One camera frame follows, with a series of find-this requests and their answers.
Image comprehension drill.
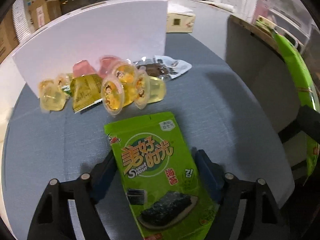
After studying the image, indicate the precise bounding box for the white perforated board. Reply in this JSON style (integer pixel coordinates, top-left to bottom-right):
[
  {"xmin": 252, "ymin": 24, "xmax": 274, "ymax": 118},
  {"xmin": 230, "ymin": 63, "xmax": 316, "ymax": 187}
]
[{"xmin": 12, "ymin": 0, "xmax": 31, "ymax": 43}]

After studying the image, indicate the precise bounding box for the small brown cardboard box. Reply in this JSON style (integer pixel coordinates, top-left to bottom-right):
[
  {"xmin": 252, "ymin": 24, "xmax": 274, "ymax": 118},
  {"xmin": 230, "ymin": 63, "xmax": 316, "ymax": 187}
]
[{"xmin": 28, "ymin": 0, "xmax": 62, "ymax": 30}]

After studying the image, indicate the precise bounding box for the wooden side shelf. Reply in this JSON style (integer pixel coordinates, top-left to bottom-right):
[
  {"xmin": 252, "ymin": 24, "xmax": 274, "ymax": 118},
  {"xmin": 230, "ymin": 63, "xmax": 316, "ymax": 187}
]
[{"xmin": 228, "ymin": 15, "xmax": 305, "ymax": 55}]

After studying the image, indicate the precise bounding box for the pink jelly cup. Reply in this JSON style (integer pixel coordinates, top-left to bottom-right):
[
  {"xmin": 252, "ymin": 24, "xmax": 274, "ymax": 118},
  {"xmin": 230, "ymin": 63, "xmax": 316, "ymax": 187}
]
[
  {"xmin": 73, "ymin": 60, "xmax": 97, "ymax": 78},
  {"xmin": 98, "ymin": 55, "xmax": 121, "ymax": 79}
]

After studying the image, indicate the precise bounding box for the yellow jelly cup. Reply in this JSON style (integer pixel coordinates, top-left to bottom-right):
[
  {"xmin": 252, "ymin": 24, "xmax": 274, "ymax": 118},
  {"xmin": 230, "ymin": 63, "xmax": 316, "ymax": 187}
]
[
  {"xmin": 112, "ymin": 61, "xmax": 137, "ymax": 85},
  {"xmin": 134, "ymin": 70, "xmax": 167, "ymax": 109},
  {"xmin": 55, "ymin": 73, "xmax": 73, "ymax": 98},
  {"xmin": 101, "ymin": 75, "xmax": 136, "ymax": 116},
  {"xmin": 38, "ymin": 79, "xmax": 67, "ymax": 112}
]

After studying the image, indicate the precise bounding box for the small beige printed carton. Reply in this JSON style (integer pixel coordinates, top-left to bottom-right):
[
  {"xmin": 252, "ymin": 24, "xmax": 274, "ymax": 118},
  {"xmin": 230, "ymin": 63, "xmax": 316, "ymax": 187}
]
[{"xmin": 167, "ymin": 12, "xmax": 196, "ymax": 33}]

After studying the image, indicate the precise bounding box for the green seaweed snack bag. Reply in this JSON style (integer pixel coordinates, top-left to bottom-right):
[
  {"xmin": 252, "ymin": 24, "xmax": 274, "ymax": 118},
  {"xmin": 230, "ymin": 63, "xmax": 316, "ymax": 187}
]
[
  {"xmin": 105, "ymin": 112, "xmax": 218, "ymax": 239},
  {"xmin": 271, "ymin": 30, "xmax": 319, "ymax": 176}
]

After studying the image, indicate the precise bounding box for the white storage box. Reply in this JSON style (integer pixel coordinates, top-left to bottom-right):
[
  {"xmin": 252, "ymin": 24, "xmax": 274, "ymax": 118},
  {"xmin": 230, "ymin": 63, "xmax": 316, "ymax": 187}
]
[{"xmin": 12, "ymin": 0, "xmax": 168, "ymax": 94}]

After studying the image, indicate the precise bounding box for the large brown cardboard box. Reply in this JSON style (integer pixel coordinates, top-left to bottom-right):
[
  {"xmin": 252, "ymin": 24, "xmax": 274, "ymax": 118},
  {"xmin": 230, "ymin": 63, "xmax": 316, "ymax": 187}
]
[{"xmin": 0, "ymin": 8, "xmax": 19, "ymax": 63}]

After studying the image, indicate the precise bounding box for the blue grey table cloth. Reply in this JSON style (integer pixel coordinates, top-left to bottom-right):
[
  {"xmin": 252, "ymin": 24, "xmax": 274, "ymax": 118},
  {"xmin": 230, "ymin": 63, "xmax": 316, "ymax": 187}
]
[{"xmin": 3, "ymin": 34, "xmax": 294, "ymax": 239}]

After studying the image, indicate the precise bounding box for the yellow foil snack packet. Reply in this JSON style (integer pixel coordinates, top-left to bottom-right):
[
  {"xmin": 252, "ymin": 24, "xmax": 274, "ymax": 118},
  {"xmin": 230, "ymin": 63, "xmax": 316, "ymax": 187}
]
[{"xmin": 71, "ymin": 74, "xmax": 103, "ymax": 113}]

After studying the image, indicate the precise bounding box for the brown white snack packet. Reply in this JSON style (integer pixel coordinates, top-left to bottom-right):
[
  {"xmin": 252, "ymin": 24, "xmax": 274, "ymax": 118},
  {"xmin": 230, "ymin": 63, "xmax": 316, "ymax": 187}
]
[{"xmin": 133, "ymin": 55, "xmax": 192, "ymax": 80}]

